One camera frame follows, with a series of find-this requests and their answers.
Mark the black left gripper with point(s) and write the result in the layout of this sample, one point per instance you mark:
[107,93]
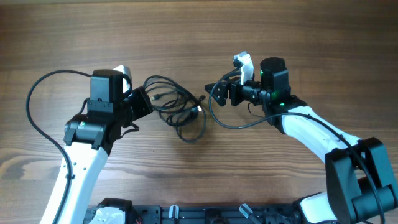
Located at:
[139,95]

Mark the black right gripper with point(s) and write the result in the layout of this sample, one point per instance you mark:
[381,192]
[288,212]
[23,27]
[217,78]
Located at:
[224,86]

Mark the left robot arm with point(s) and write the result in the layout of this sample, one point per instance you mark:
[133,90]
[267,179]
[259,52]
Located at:
[112,108]

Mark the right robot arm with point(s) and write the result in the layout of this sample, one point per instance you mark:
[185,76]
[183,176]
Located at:
[360,182]

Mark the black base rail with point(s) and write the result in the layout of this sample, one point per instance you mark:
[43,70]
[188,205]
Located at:
[114,210]

